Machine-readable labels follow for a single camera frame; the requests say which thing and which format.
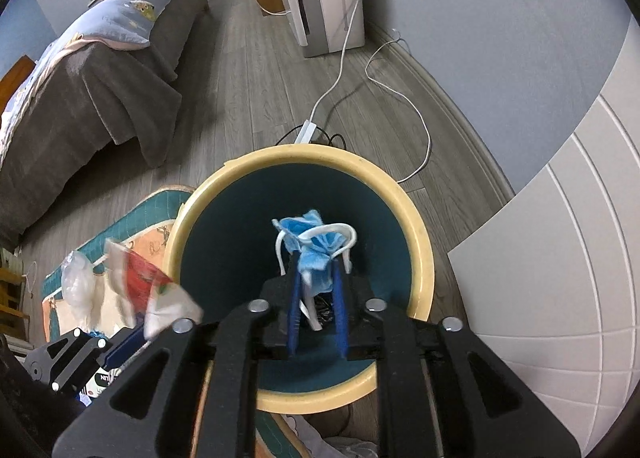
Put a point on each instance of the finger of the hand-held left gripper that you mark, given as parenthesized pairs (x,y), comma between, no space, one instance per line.
(122,349)

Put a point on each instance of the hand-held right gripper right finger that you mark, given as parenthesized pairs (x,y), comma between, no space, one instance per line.
(340,318)

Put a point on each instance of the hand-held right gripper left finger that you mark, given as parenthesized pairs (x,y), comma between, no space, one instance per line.
(295,310)

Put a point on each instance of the blue face mask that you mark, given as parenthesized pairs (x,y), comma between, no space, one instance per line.
(315,248)

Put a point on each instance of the red white foil wrapper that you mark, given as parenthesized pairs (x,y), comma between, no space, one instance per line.
(145,283)

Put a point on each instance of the clear plastic bag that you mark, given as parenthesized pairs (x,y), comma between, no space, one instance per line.
(77,283)

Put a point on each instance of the yellow rimmed teal trash bin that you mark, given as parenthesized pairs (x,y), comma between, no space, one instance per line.
(225,238)

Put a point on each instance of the teal orange patterned mat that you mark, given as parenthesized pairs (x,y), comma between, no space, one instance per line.
(150,218)

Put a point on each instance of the white power strip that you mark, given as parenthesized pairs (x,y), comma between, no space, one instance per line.
(305,132)

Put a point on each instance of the white panelled door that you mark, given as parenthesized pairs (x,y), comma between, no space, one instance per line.
(550,263)

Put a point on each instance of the light blue printed quilt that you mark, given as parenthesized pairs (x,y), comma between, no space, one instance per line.
(130,3)

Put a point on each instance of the wooden furniture frame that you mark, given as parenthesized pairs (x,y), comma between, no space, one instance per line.
(10,288)

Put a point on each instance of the wooden bed frame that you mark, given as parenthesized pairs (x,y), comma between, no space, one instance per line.
(17,81)

